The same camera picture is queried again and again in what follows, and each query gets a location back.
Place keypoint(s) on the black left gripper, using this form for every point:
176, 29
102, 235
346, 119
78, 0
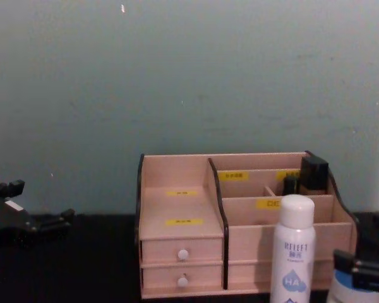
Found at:
6, 225

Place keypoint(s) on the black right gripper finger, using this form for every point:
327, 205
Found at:
371, 274

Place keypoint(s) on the white jar blue label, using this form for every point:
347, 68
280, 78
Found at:
344, 290

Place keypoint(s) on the black table cloth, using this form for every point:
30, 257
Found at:
82, 268

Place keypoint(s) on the white spray bottle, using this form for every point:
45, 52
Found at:
295, 227

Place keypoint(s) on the black rectangular cosmetic box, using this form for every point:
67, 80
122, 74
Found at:
314, 175

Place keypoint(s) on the small black lipstick tube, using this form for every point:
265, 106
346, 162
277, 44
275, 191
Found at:
290, 186

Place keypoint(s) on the wooden drawer white knob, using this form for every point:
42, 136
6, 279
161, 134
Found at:
158, 276
158, 250

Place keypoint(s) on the wooden desk organizer black trim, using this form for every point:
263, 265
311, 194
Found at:
183, 208

